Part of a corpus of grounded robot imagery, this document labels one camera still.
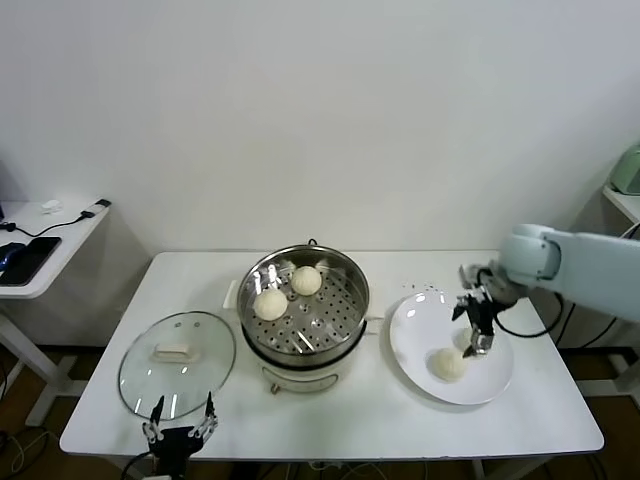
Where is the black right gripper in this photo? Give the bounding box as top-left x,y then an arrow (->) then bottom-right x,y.
451,292 -> 497,359

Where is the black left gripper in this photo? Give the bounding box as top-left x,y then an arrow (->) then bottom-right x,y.
142,392 -> 220,477

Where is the glass lid with cream handle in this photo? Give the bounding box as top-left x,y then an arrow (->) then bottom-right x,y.
117,310 -> 237,419

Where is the perforated steel steamer pot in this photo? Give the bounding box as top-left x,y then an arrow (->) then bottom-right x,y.
236,244 -> 371,364

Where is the white round plate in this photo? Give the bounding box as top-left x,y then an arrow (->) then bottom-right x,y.
388,292 -> 515,406

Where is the cream electric cooker base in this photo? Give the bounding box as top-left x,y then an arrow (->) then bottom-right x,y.
222,279 -> 386,396

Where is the black smartphone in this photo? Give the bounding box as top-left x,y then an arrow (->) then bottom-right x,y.
0,236 -> 63,288

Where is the mint green appliance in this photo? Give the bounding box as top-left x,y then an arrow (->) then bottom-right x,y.
610,142 -> 640,196

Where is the white side table with phone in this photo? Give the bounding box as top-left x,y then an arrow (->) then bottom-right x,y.
0,199 -> 111,429

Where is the blue computer mouse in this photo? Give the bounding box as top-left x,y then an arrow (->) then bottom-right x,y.
0,242 -> 26,274

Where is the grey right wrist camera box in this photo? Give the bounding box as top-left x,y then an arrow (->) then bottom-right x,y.
458,263 -> 484,289

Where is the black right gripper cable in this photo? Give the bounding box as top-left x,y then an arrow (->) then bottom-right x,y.
492,292 -> 565,339

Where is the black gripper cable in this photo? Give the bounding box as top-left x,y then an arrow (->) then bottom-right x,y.
492,292 -> 565,339
122,452 -> 159,480

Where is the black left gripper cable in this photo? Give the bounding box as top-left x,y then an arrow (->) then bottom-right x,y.
122,452 -> 159,480

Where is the black charging cable with plug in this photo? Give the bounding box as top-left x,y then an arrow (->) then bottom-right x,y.
0,199 -> 111,239

